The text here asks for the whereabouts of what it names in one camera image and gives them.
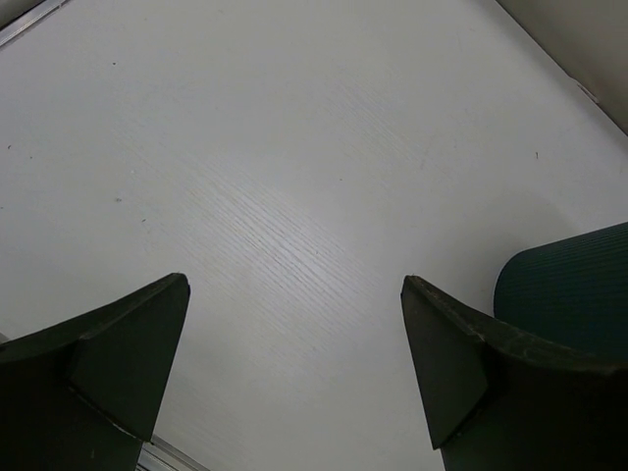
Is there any dark green plastic bin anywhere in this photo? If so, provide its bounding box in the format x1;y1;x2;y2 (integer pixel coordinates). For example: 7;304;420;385
494;223;627;361

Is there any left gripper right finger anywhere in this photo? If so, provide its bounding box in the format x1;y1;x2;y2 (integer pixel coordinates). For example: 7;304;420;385
400;276;627;470

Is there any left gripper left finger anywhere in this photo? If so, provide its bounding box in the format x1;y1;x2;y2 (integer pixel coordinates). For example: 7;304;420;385
1;273;190;470

